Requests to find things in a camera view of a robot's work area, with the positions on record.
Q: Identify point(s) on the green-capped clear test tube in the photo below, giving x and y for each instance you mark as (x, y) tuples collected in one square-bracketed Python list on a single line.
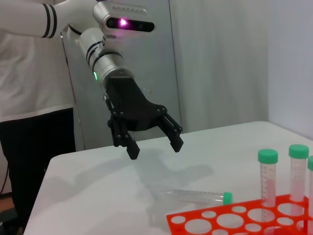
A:
[(298, 151), (195, 195), (267, 156), (311, 166)]

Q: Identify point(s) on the person in white shirt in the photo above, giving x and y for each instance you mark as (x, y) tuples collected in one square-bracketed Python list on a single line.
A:
[(29, 73)]

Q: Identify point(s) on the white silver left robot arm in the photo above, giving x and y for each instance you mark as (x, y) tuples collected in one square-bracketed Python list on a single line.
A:
[(102, 61)]

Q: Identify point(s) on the orange test tube rack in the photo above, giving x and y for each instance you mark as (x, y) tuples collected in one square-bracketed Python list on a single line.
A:
[(303, 210)]

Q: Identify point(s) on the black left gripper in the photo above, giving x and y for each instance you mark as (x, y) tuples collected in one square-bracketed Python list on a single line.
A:
[(129, 102)]

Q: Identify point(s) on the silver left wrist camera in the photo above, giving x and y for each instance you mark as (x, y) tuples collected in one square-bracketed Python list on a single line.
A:
[(127, 23)]

